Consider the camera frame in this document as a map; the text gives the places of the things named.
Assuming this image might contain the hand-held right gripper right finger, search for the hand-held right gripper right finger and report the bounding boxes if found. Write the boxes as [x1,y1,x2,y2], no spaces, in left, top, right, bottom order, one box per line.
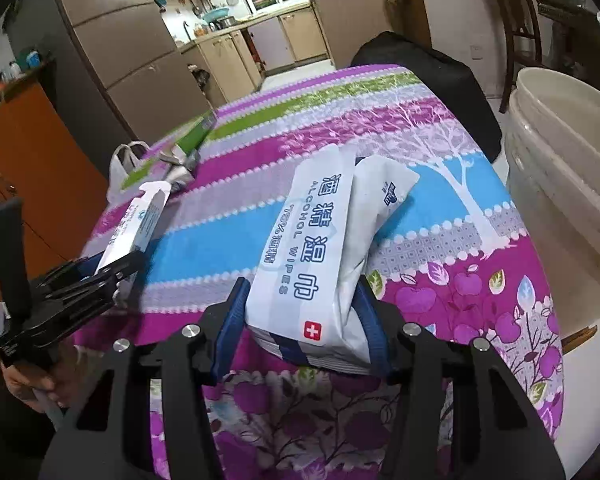
[357,280,566,480]

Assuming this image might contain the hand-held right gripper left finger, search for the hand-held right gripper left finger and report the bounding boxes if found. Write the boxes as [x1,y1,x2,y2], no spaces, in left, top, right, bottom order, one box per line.
[37,277,251,480]

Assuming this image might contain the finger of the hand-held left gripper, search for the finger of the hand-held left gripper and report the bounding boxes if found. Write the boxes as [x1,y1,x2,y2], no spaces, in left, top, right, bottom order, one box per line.
[35,250,148,293]
[45,280,123,331]

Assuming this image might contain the white and blue carton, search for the white and blue carton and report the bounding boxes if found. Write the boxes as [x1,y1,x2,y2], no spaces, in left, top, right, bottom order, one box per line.
[94,182,173,306]

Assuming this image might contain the large white wet wipes packet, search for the large white wet wipes packet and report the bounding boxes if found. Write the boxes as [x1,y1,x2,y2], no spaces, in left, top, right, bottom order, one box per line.
[243,142,376,376]

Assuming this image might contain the white plastic bucket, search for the white plastic bucket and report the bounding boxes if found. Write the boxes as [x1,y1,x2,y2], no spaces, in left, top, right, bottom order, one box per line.
[502,66,600,341]

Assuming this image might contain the person's left hand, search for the person's left hand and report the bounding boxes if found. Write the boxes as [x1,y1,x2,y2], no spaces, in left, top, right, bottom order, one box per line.
[2,345,88,411]

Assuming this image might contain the white plastic bag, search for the white plastic bag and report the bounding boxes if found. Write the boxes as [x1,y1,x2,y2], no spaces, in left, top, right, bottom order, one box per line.
[107,141,153,201]

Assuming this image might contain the crumpled silver wrapper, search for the crumpled silver wrapper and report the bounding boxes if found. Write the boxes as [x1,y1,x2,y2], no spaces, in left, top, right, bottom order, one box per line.
[160,147,201,193]

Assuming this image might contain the purple patterned tablecloth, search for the purple patterned tablecloth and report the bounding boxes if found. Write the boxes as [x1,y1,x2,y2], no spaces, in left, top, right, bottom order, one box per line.
[72,64,566,480]

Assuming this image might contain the orange wooden cabinet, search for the orange wooden cabinet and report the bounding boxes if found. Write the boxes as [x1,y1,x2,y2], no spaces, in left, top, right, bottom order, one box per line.
[0,60,111,361]

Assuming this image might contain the small white tissue packet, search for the small white tissue packet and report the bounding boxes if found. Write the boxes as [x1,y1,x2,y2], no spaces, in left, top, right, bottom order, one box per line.
[352,154,421,281]

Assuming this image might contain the beige refrigerator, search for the beige refrigerator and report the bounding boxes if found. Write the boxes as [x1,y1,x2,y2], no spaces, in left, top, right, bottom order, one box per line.
[10,0,216,146]

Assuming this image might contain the black cloth bag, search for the black cloth bag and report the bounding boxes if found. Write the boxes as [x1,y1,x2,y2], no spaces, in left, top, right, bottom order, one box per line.
[351,31,503,163]

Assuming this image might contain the blue plastic basin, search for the blue plastic basin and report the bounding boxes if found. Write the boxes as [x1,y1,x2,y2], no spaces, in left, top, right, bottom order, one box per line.
[200,5,233,23]

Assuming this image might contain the beige kitchen base cabinets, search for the beige kitchen base cabinets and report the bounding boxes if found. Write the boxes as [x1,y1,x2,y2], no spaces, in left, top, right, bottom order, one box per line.
[180,0,396,106]

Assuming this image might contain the dark wooden chair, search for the dark wooden chair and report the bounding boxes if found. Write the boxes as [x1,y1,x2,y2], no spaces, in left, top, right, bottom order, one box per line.
[486,0,548,113]

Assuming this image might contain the dark wooden sideboard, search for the dark wooden sideboard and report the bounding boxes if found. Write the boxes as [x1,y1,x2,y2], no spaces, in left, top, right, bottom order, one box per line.
[535,0,600,76]

